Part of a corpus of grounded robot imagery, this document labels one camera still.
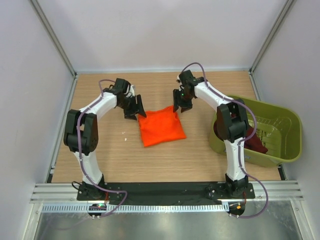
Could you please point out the aluminium corner post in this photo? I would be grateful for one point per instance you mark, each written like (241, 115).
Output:
(284, 12)
(52, 35)

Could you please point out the left aluminium corner post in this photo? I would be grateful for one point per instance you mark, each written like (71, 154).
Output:
(52, 35)

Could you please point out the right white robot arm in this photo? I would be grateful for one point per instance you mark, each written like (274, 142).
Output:
(231, 124)

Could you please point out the right aluminium corner post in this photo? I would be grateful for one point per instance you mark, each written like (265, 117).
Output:
(284, 12)

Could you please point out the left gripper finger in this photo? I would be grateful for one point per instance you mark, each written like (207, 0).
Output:
(140, 108)
(130, 115)

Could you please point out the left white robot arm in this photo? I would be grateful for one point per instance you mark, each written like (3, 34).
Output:
(81, 133)

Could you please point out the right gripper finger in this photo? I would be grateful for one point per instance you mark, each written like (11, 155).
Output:
(184, 108)
(176, 100)

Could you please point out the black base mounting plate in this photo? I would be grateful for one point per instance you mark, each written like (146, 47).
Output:
(163, 193)

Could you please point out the maroon t shirt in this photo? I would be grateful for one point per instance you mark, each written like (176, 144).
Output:
(217, 144)

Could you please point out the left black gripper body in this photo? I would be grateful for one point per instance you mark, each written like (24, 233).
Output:
(131, 106)

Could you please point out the slotted cable duct rail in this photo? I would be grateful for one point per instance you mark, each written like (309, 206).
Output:
(100, 208)

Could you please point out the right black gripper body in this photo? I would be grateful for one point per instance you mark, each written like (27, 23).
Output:
(182, 99)

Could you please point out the aluminium frame rail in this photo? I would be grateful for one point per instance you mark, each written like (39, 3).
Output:
(268, 190)

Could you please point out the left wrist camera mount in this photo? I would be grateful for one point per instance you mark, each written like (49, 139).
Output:
(131, 91)

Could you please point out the olive green plastic basket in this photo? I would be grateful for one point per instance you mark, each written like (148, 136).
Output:
(279, 130)

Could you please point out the orange t shirt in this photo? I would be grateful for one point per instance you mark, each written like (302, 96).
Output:
(160, 126)

